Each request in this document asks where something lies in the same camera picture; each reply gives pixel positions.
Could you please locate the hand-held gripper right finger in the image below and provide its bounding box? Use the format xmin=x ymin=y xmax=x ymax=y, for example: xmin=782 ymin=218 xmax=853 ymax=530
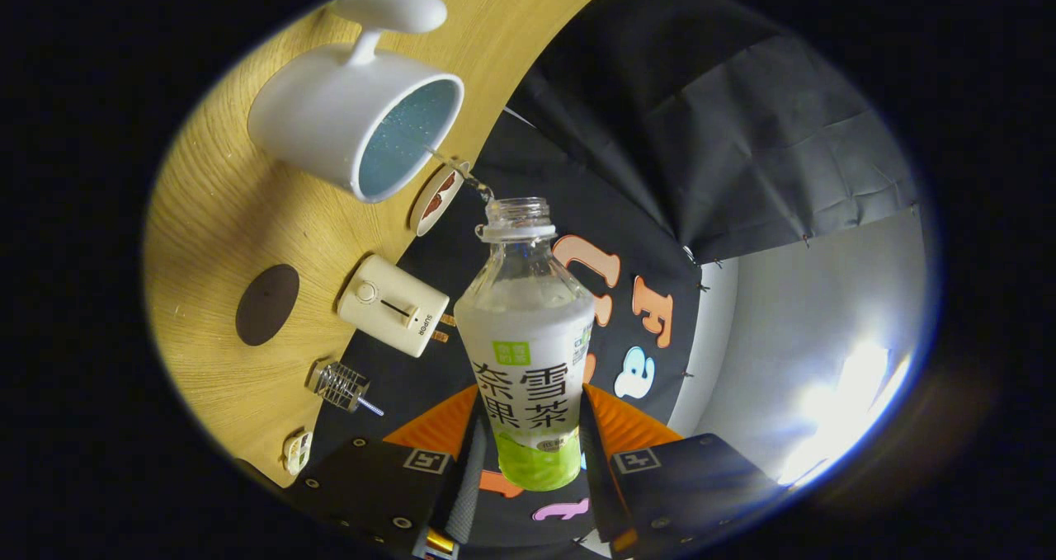
xmin=580 ymin=384 xmax=785 ymax=557

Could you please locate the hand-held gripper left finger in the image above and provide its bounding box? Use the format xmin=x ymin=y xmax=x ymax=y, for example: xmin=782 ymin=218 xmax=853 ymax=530
xmin=285 ymin=384 xmax=488 ymax=559

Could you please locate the clear juice bottle white label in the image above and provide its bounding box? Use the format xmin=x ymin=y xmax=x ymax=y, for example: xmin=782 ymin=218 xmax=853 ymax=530
xmin=454 ymin=197 xmax=596 ymax=492

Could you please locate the dark brown round coaster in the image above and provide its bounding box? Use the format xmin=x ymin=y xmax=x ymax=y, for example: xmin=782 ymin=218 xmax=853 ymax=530
xmin=235 ymin=264 xmax=301 ymax=347

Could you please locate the white cup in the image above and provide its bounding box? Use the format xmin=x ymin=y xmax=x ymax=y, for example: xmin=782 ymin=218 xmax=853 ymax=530
xmin=247 ymin=0 xmax=465 ymax=205

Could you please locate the white divided dish with beans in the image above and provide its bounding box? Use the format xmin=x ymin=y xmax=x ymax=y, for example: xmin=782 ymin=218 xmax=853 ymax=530
xmin=282 ymin=428 xmax=314 ymax=475

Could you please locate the cream toaster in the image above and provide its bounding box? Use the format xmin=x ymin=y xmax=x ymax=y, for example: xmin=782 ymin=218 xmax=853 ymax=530
xmin=337 ymin=254 xmax=451 ymax=359

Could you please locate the cream round plate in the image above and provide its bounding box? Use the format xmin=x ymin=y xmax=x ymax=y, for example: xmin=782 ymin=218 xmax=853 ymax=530
xmin=409 ymin=160 xmax=471 ymax=238

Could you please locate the wooden table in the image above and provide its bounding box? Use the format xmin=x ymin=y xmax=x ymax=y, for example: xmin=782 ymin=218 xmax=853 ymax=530
xmin=142 ymin=0 xmax=611 ymax=488

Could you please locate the metal wire utensil holder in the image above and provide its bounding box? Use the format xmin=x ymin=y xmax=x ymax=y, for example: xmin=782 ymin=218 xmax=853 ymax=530
xmin=307 ymin=360 xmax=370 ymax=414

